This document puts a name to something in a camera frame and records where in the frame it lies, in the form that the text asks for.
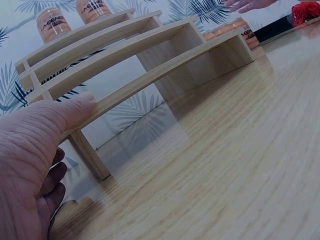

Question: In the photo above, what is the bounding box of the orange bottle with black print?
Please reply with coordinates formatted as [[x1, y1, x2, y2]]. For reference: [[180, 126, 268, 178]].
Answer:
[[211, 22, 243, 39], [202, 30, 219, 42], [35, 6, 73, 45], [240, 26, 259, 51], [75, 0, 113, 25]]

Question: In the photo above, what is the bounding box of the person's right hand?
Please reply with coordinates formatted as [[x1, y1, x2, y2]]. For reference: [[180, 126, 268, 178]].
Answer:
[[224, 0, 277, 14]]

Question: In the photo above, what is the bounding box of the red crinkled packet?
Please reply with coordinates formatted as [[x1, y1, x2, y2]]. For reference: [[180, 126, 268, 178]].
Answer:
[[290, 1, 320, 27]]

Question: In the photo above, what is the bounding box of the person's left hand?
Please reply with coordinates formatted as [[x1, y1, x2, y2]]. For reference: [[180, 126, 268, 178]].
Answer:
[[0, 90, 97, 240]]

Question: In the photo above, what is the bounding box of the tiered curved wooden shelf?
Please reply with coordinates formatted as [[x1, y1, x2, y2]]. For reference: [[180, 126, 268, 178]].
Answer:
[[14, 8, 256, 181]]

